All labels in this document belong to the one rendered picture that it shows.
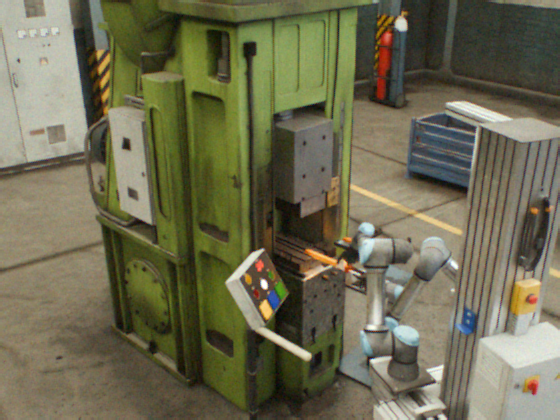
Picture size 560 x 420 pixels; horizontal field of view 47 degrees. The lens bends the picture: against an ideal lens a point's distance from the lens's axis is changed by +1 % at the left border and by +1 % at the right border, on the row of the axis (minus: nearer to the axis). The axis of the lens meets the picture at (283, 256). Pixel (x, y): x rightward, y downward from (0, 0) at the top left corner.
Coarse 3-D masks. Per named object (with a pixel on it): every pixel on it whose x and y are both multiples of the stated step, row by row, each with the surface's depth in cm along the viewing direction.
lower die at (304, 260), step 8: (288, 240) 392; (280, 248) 383; (288, 248) 383; (296, 248) 381; (312, 248) 382; (280, 256) 377; (288, 256) 376; (296, 256) 374; (304, 256) 374; (312, 256) 372; (288, 264) 374; (296, 264) 369; (304, 264) 369; (312, 264) 375; (320, 264) 381; (304, 272) 372
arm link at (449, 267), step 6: (426, 240) 325; (432, 240) 321; (438, 240) 321; (426, 246) 317; (432, 246) 315; (438, 246) 316; (444, 246) 321; (444, 252) 317; (450, 252) 320; (444, 258) 317; (450, 258) 318; (444, 264) 318; (450, 264) 319; (456, 264) 320; (444, 270) 321; (450, 270) 320; (456, 270) 319; (450, 276) 322
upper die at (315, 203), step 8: (280, 200) 360; (304, 200) 351; (312, 200) 356; (320, 200) 361; (280, 208) 363; (288, 208) 358; (296, 208) 353; (304, 208) 353; (312, 208) 358; (320, 208) 363
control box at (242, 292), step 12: (264, 252) 335; (252, 264) 322; (264, 264) 331; (240, 276) 310; (252, 276) 319; (264, 276) 328; (276, 276) 338; (228, 288) 312; (240, 288) 310; (252, 288) 315; (264, 288) 324; (240, 300) 313; (252, 300) 312; (252, 312) 314; (252, 324) 317; (264, 324) 315
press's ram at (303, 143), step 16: (288, 128) 332; (304, 128) 332; (320, 128) 341; (288, 144) 334; (304, 144) 336; (320, 144) 345; (288, 160) 338; (304, 160) 340; (320, 160) 349; (288, 176) 342; (304, 176) 345; (320, 176) 354; (288, 192) 346; (304, 192) 349; (320, 192) 358
